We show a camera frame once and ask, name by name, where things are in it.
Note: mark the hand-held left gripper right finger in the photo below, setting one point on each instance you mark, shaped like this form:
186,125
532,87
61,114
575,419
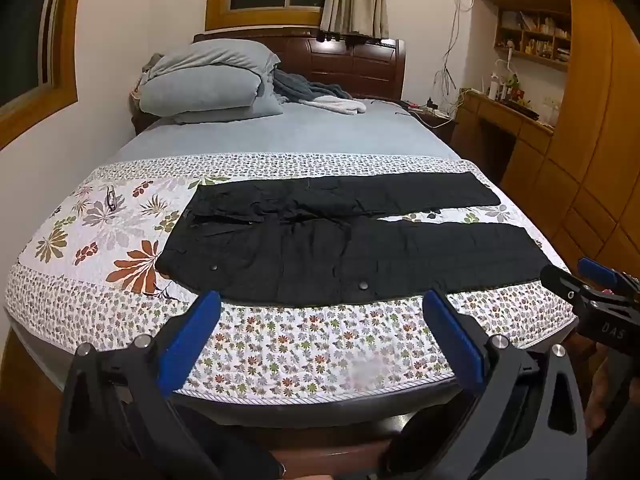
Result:
452,335

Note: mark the wooden nightstand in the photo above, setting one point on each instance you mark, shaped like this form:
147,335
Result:
435,127

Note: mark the white bottle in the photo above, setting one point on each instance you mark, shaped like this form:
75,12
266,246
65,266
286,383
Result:
494,86

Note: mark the floral quilt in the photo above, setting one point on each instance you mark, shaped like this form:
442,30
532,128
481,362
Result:
300,350

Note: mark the black pants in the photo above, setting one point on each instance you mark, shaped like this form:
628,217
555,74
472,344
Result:
300,260

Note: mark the person's right hand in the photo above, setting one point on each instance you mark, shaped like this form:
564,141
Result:
600,400

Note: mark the grey pillows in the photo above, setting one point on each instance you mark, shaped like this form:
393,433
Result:
205,75

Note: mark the blue-grey pillow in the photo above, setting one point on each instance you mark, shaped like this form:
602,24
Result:
225,112

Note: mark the wooden desk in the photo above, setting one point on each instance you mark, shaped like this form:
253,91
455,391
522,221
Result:
505,130

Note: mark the dark wooden headboard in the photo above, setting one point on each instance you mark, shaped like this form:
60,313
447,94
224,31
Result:
350,60

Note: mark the white towel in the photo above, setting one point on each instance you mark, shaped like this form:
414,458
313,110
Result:
337,105

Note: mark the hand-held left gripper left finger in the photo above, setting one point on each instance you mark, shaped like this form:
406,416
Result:
195,330

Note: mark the dark grey blanket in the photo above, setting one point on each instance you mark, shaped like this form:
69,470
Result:
300,85

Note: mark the bed with blue sheet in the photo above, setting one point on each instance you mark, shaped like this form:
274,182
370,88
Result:
300,130

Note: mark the eyeglasses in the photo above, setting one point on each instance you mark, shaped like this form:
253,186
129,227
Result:
112,199

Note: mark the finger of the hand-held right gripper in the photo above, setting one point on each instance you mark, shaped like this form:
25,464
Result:
562,284
600,271

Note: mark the wooden wall shelf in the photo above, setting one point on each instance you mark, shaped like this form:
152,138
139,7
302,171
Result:
532,35

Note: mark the wooden wardrobe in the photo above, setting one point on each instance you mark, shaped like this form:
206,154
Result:
600,110

